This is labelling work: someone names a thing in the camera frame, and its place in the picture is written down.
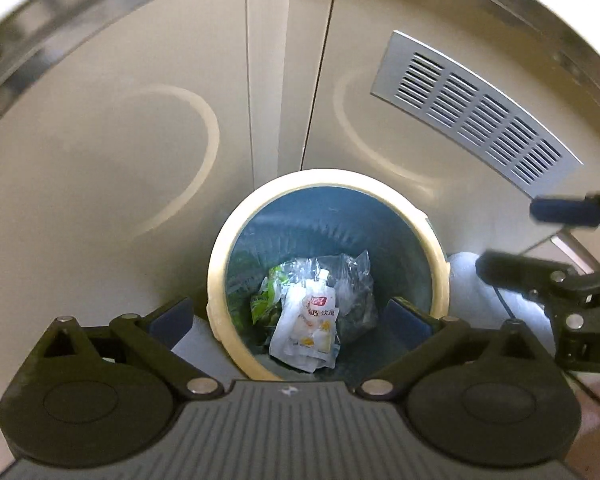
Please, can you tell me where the white printed drink pouch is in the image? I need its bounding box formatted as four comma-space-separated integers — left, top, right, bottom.
269, 270, 340, 373

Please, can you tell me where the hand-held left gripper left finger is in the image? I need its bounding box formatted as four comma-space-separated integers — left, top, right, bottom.
41, 295, 223, 402

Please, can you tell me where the silver cabinet vent grille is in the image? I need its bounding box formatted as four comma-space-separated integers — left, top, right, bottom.
370, 30, 583, 198

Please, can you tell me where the beige cabinet door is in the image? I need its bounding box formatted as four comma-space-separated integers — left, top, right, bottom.
290, 0, 600, 281
0, 0, 253, 321

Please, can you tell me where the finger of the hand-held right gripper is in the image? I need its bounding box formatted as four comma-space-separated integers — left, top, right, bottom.
529, 185, 600, 231
475, 250, 600, 332

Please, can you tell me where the cream trash bin blue liner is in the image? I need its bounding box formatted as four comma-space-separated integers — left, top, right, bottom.
206, 170, 451, 381

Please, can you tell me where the clear plastic bag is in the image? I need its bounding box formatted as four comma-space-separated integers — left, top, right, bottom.
280, 252, 378, 341

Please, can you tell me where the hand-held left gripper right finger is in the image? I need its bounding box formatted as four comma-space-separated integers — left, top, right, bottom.
354, 297, 557, 402

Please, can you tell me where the green white snack wrapper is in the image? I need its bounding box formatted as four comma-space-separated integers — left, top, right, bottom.
250, 264, 293, 328

